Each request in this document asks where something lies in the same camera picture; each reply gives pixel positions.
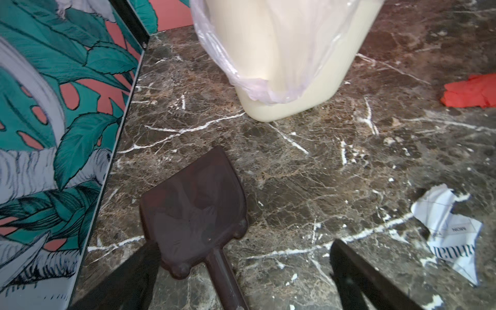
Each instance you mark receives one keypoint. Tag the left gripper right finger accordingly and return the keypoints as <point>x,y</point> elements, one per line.
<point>357,281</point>

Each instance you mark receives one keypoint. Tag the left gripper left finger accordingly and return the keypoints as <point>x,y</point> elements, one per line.
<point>130,286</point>

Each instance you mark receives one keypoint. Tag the dark brown dustpan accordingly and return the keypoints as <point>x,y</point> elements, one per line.
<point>193,215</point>

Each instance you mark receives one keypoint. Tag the cream trash bin with liner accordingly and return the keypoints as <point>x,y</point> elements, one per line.
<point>283,57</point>

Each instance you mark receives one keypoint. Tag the white printed paper scrap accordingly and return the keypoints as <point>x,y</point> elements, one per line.
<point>452,236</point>

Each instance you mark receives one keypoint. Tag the red paper scrap upper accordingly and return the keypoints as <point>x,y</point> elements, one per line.
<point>477,91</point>

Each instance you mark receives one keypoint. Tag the left black frame post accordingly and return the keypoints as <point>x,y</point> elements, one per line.
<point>129,16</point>

